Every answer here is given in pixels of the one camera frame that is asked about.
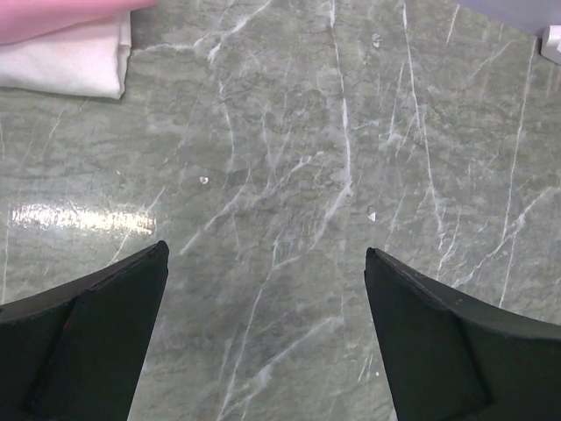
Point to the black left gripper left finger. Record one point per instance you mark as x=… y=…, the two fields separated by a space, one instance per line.
x=76 y=351

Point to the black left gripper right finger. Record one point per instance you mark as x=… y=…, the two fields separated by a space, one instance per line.
x=450 y=356

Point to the folded white t shirt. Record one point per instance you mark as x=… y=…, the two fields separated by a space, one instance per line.
x=89 y=59

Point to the white rack base foot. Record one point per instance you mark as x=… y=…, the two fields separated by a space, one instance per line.
x=551 y=44

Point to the folded pink t shirt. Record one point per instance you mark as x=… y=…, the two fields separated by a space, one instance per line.
x=21 y=20

